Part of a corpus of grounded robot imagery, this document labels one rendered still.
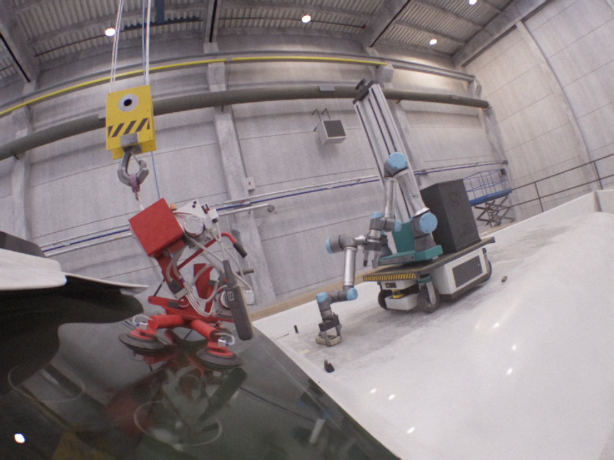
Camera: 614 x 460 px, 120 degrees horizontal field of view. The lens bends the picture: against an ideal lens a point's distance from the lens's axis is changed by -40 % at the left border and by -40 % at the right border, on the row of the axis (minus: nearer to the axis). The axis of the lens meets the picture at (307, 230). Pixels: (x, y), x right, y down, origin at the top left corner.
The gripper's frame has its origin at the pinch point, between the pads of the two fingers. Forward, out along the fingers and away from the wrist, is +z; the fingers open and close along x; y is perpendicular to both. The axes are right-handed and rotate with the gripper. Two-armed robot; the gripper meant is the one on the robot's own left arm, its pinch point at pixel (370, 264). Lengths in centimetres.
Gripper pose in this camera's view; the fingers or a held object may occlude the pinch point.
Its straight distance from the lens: 176.9
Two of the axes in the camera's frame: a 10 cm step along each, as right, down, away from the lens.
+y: -9.6, -1.7, -2.4
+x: 2.5, -0.2, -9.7
